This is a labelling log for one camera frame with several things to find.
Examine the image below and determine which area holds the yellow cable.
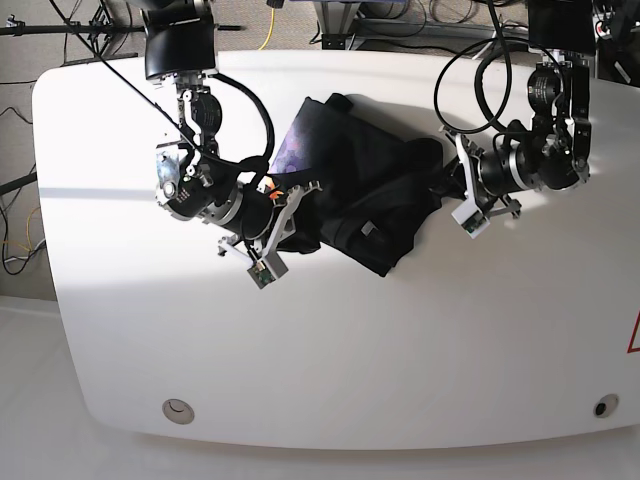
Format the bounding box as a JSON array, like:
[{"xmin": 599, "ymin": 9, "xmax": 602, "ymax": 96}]
[{"xmin": 258, "ymin": 4, "xmax": 277, "ymax": 51}]

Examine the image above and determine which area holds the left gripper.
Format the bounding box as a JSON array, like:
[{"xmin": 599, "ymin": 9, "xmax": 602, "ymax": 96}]
[{"xmin": 428, "ymin": 126, "xmax": 523, "ymax": 220}]

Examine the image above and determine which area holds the floor cables left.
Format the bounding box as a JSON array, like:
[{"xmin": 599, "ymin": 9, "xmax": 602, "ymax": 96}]
[{"xmin": 0, "ymin": 105, "xmax": 45, "ymax": 274}]

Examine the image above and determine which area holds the black T-shirt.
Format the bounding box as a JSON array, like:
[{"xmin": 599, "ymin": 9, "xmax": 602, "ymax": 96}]
[{"xmin": 270, "ymin": 93, "xmax": 446, "ymax": 277}]

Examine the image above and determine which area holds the right table grommet cap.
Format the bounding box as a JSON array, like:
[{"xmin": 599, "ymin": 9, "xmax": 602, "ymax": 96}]
[{"xmin": 593, "ymin": 393, "xmax": 620, "ymax": 418}]

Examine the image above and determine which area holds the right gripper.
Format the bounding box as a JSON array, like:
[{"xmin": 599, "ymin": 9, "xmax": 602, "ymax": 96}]
[{"xmin": 215, "ymin": 181, "xmax": 322, "ymax": 268}]

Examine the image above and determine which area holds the left table grommet cap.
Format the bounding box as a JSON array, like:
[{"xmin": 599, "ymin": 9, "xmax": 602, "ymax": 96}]
[{"xmin": 161, "ymin": 399, "xmax": 195, "ymax": 425}]

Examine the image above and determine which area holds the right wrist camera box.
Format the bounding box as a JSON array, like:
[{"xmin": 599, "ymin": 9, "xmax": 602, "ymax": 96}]
[{"xmin": 247, "ymin": 252, "xmax": 289, "ymax": 289}]

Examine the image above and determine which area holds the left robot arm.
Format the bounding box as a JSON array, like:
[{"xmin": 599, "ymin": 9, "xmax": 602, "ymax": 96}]
[{"xmin": 441, "ymin": 1, "xmax": 595, "ymax": 236}]

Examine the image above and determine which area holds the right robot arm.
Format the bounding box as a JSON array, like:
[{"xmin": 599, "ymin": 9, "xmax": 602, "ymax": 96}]
[{"xmin": 134, "ymin": 1, "xmax": 320, "ymax": 272}]

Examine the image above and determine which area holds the aluminium frame base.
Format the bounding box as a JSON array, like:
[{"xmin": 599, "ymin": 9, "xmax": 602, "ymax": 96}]
[{"xmin": 313, "ymin": 0, "xmax": 601, "ymax": 76}]

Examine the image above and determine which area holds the red triangle warning sticker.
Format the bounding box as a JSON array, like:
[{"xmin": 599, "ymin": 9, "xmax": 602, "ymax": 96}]
[{"xmin": 627, "ymin": 313, "xmax": 640, "ymax": 354}]

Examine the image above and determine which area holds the black tripod stand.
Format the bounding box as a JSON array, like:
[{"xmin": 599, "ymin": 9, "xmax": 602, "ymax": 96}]
[{"xmin": 1, "ymin": 1, "xmax": 145, "ymax": 66}]

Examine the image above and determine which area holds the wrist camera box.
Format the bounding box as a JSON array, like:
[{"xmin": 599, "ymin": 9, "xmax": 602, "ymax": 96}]
[
  {"xmin": 451, "ymin": 199, "xmax": 490, "ymax": 239},
  {"xmin": 247, "ymin": 252, "xmax": 289, "ymax": 289}
]

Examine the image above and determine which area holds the table grommet cap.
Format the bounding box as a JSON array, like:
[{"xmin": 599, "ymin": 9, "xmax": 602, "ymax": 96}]
[
  {"xmin": 161, "ymin": 399, "xmax": 195, "ymax": 425},
  {"xmin": 593, "ymin": 393, "xmax": 620, "ymax": 418}
]

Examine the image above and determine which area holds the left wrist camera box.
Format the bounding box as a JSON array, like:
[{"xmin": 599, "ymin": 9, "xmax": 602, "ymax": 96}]
[{"xmin": 451, "ymin": 199, "xmax": 490, "ymax": 239}]

